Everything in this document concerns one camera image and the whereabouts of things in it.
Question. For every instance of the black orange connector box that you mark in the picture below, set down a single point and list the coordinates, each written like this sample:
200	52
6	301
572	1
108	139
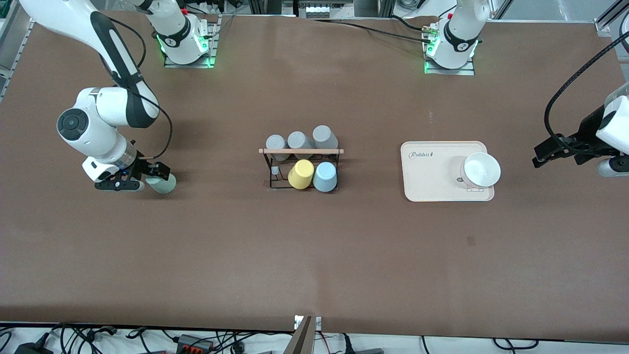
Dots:
194	343

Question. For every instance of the yellow cup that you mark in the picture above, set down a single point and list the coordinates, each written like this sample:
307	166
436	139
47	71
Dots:
301	174

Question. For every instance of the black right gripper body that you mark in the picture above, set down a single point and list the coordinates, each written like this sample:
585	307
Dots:
139	167

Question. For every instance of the grey terminal box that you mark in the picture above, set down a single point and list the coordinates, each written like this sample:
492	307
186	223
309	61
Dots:
317	10

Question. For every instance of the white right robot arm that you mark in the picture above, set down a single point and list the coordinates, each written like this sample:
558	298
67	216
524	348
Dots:
64	19

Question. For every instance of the aluminium frame rail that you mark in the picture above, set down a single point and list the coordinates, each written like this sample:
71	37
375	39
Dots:
605	25
12	49

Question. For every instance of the beige tray with Rabbit print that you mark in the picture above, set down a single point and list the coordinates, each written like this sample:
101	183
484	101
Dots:
432	192

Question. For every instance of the grey cup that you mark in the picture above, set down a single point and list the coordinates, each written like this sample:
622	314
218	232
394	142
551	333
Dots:
276	143
324	135
299	140

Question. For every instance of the grey angled bar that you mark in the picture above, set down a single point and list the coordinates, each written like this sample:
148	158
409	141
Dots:
300	341

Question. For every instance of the silver mounting bracket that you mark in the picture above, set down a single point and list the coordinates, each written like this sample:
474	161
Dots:
317	322

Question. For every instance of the white bowl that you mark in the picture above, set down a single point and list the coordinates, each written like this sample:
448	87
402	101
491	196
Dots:
481	169

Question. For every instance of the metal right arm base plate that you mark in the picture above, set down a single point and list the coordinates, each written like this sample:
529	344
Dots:
213	39

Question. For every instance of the pale green cup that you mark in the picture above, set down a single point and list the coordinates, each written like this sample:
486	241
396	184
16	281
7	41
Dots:
164	187

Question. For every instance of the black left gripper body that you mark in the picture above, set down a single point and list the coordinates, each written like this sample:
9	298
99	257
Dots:
587	132

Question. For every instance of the black power adapter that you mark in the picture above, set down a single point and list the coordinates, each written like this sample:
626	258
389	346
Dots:
32	349

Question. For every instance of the black plug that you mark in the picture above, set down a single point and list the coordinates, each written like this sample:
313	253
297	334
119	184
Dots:
363	351

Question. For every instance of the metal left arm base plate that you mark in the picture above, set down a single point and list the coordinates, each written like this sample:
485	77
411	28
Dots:
467	72

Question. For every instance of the light blue cup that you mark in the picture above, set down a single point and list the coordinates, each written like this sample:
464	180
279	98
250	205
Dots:
325	177

